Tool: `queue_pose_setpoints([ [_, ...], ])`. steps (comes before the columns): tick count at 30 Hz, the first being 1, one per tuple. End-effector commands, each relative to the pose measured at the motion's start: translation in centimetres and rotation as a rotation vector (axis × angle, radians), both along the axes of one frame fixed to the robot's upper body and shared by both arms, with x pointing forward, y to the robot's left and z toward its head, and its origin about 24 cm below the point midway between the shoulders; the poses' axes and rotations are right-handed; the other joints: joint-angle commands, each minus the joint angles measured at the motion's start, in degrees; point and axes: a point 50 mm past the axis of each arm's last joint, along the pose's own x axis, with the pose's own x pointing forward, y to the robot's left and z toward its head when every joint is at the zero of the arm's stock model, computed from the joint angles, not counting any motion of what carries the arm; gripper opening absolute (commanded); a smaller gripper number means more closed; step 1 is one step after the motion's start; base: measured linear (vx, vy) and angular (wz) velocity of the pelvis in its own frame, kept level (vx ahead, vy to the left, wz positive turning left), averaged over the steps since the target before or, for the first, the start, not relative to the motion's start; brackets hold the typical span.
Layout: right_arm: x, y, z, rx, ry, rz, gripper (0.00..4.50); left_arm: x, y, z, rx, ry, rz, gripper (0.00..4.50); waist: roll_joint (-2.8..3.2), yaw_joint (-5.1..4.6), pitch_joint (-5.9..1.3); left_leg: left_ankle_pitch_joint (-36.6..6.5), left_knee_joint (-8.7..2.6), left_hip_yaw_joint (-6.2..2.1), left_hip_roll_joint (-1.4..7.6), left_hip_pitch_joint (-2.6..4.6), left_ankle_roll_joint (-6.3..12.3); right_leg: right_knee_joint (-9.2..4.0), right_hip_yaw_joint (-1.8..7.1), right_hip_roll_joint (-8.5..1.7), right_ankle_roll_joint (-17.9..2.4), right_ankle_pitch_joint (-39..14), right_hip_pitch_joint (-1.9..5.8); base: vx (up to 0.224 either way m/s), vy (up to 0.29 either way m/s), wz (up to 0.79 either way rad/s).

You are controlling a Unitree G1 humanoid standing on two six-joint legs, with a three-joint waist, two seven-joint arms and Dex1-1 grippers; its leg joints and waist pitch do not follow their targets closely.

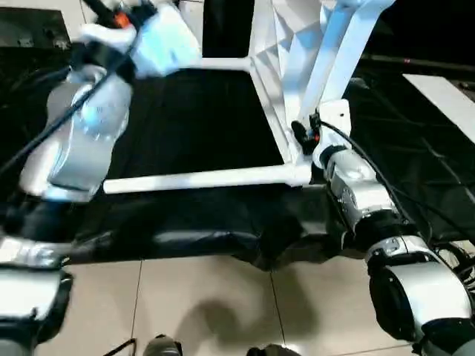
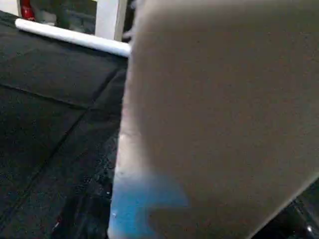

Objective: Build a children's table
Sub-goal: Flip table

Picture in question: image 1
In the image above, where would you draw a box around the white plastic table leg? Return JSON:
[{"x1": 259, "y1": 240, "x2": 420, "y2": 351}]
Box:
[
  {"x1": 295, "y1": 4, "x2": 350, "y2": 125},
  {"x1": 178, "y1": 56, "x2": 255, "y2": 73},
  {"x1": 102, "y1": 163, "x2": 312, "y2": 197},
  {"x1": 308, "y1": 0, "x2": 398, "y2": 127}
]

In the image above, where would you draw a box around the white plastic table top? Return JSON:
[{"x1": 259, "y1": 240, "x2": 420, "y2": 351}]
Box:
[{"x1": 249, "y1": 0, "x2": 398, "y2": 188}]

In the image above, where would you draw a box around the white glass door cabinet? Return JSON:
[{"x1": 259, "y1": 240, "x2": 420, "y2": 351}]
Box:
[{"x1": 0, "y1": 0, "x2": 205, "y2": 49}]

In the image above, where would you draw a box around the black table mat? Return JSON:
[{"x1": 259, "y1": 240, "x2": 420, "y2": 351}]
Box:
[{"x1": 0, "y1": 44, "x2": 475, "y2": 271}]

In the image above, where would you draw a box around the black right robot foot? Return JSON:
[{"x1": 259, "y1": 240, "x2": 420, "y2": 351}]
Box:
[{"x1": 247, "y1": 343, "x2": 301, "y2": 356}]

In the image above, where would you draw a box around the black robot foot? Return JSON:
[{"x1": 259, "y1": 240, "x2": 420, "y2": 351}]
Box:
[
  {"x1": 247, "y1": 343, "x2": 301, "y2": 356},
  {"x1": 143, "y1": 335, "x2": 184, "y2": 356}
]

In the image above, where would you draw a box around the black left robot foot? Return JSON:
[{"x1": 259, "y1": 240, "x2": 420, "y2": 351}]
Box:
[{"x1": 143, "y1": 335, "x2": 184, "y2": 356}]

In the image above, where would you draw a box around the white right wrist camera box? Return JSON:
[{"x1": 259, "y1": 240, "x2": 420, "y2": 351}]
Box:
[{"x1": 310, "y1": 99, "x2": 353, "y2": 170}]

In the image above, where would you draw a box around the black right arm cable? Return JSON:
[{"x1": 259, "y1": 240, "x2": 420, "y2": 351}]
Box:
[{"x1": 318, "y1": 121, "x2": 475, "y2": 253}]

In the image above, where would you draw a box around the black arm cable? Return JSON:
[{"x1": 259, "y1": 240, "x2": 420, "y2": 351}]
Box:
[
  {"x1": 318, "y1": 121, "x2": 475, "y2": 253},
  {"x1": 0, "y1": 30, "x2": 142, "y2": 175}
]

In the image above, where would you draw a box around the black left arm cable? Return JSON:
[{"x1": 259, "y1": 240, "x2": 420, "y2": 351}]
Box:
[{"x1": 0, "y1": 30, "x2": 142, "y2": 175}]

